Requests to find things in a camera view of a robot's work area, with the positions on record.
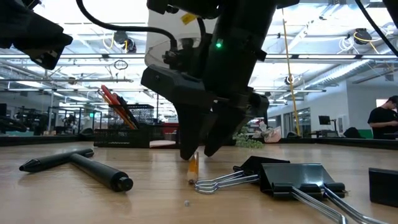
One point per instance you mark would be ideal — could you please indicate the black pointed pen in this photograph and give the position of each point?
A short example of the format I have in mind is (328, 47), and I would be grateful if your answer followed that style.
(53, 160)

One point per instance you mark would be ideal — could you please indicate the black metal binder clip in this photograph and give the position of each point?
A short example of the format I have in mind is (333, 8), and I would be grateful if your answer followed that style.
(298, 179)
(264, 163)

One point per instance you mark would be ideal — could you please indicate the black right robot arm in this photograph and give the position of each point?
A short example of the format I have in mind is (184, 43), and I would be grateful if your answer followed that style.
(239, 37)

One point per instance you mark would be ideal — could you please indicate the black mesh desk organizer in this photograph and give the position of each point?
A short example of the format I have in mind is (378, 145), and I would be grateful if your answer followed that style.
(124, 138)

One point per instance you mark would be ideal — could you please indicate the black box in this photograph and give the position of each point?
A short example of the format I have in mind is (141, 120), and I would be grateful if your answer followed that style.
(384, 186)

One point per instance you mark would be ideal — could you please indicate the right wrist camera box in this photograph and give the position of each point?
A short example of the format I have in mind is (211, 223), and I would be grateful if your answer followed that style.
(177, 87)

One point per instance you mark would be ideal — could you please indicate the white shade table lamp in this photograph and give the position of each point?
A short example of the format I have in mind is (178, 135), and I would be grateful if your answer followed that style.
(158, 46)

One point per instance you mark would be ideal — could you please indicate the person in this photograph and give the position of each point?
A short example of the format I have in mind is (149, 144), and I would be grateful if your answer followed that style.
(384, 121)

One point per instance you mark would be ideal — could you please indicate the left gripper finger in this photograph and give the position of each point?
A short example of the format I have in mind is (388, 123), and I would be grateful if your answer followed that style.
(49, 28)
(49, 40)

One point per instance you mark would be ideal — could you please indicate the small black monitor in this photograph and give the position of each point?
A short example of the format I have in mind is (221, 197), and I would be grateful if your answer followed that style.
(324, 120)

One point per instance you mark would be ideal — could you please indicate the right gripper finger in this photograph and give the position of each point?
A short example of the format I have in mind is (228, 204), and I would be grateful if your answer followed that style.
(227, 127)
(192, 130)

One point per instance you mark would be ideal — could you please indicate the potted succulent plant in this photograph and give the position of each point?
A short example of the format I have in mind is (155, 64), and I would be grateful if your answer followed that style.
(248, 141)

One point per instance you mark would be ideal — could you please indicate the black aluminium table frame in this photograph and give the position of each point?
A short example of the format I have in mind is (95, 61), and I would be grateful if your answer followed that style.
(46, 140)

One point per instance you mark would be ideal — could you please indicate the thick black marker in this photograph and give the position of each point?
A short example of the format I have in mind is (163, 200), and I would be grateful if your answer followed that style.
(99, 172)

